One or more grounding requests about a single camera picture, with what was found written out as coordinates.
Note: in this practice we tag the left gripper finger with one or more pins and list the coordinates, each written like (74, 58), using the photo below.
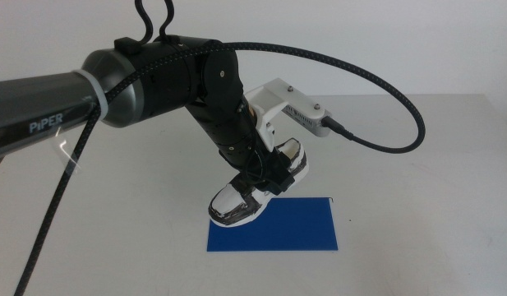
(284, 174)

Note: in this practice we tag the white and black shoe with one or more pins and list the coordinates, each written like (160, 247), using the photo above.
(228, 202)

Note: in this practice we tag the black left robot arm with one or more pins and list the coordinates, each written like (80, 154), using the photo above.
(31, 98)

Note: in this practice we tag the blue rectangular mat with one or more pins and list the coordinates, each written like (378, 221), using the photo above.
(294, 226)

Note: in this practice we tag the white zip tie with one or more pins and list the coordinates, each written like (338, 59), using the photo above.
(98, 92)

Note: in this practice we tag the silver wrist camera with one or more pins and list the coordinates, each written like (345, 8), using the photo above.
(314, 125)

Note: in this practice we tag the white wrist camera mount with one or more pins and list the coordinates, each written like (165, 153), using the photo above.
(269, 98)

